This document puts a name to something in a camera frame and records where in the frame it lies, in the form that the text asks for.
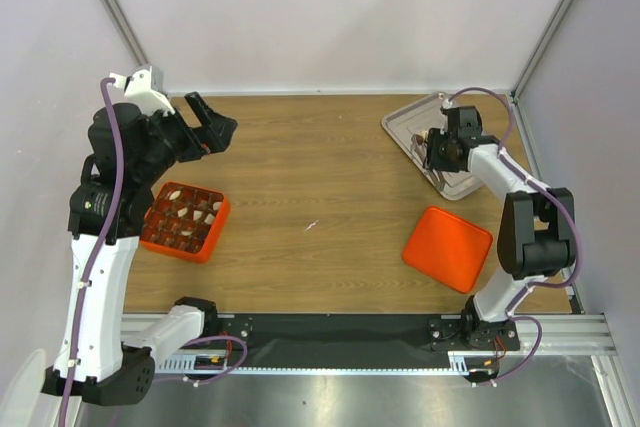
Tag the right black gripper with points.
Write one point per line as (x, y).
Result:
(435, 136)

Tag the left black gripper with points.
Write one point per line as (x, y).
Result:
(213, 137)

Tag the orange box lid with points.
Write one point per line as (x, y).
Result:
(448, 249)

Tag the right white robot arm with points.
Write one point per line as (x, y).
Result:
(537, 237)

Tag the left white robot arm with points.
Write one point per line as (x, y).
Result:
(131, 151)

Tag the orange compartment chocolate box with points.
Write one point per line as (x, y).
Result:
(162, 226)

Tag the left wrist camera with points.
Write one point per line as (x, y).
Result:
(143, 88)

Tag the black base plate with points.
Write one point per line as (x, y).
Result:
(439, 332)

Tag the grey cable duct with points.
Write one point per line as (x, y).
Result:
(203, 364)

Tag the aluminium frame rail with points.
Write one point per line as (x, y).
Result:
(567, 335)

